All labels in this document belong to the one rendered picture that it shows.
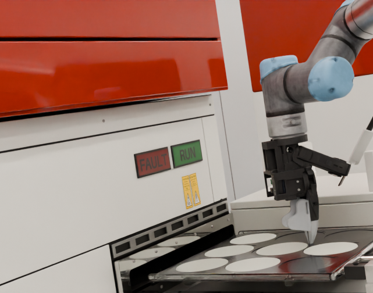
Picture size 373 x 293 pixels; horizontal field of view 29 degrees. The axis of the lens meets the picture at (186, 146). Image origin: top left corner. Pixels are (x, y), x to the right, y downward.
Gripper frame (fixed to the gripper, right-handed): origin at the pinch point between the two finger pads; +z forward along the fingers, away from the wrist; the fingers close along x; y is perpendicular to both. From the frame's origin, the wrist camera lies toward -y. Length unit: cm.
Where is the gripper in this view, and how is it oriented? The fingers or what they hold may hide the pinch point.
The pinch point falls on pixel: (313, 236)
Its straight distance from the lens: 145.5
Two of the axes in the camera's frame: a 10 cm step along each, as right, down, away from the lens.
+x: 1.7, 0.3, -9.9
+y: -9.7, 1.6, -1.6
